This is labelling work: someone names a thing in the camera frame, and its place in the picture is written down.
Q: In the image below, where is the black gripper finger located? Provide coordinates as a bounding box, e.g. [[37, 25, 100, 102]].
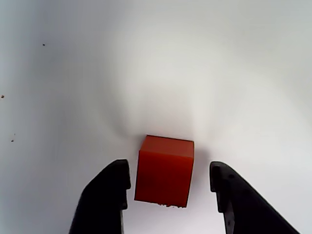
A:
[[209, 161, 302, 234], [68, 159, 132, 234]]

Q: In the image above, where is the red cube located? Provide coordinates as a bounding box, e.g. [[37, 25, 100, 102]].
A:
[[134, 135, 195, 209]]

